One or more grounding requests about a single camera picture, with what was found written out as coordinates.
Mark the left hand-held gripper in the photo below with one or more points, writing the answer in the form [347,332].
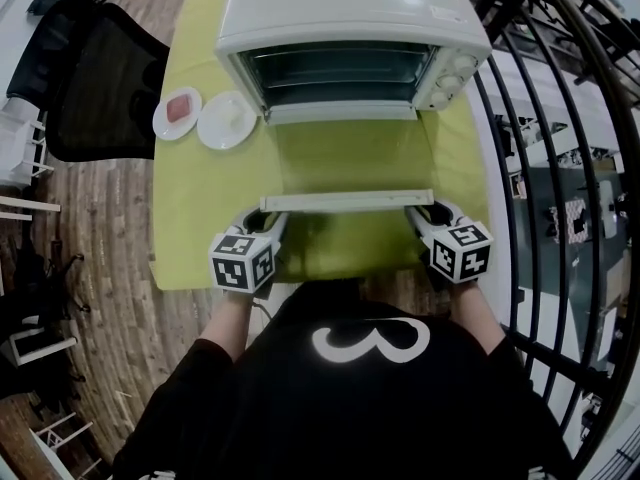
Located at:
[245,263]

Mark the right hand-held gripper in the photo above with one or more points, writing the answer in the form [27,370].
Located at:
[460,253]

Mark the glass oven door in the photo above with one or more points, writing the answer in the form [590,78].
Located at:
[345,201]

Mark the white toaster oven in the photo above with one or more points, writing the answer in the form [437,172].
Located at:
[340,8]

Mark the person's left forearm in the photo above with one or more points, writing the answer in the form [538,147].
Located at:
[227,323]

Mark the person's right forearm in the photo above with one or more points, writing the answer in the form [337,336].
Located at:
[475,313]

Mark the green tablecloth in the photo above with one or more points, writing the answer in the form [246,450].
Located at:
[215,193]

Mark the white plate with pale food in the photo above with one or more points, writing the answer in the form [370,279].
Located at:
[220,128]

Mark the black metal railing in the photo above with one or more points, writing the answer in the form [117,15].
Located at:
[565,178]

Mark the white plate with pink food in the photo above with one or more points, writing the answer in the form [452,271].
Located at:
[165,125]

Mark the pink food slice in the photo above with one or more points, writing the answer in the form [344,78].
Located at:
[179,107]

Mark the black mesh office chair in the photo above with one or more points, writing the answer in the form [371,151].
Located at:
[100,93]

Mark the person's black shirt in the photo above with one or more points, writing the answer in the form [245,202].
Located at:
[350,418]

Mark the white frame desk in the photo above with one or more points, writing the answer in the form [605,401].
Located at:
[40,345]

